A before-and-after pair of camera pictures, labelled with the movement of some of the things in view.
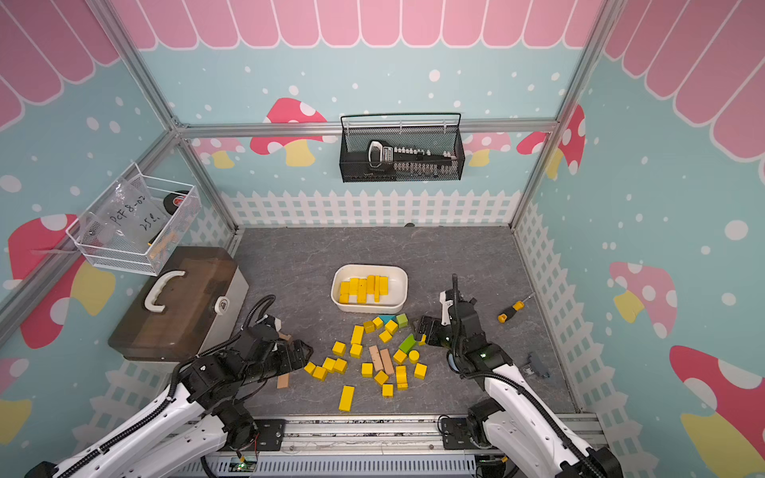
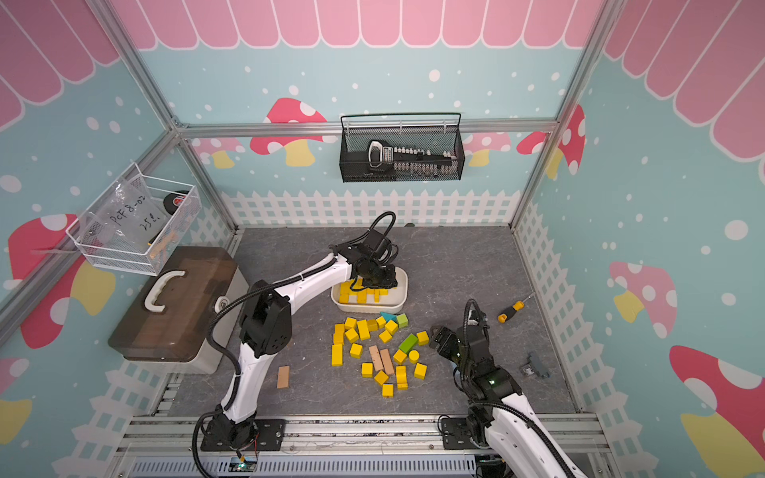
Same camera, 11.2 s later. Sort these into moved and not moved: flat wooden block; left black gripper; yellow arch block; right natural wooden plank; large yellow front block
Moved: left black gripper; large yellow front block
Not moved: flat wooden block; yellow arch block; right natural wooden plank
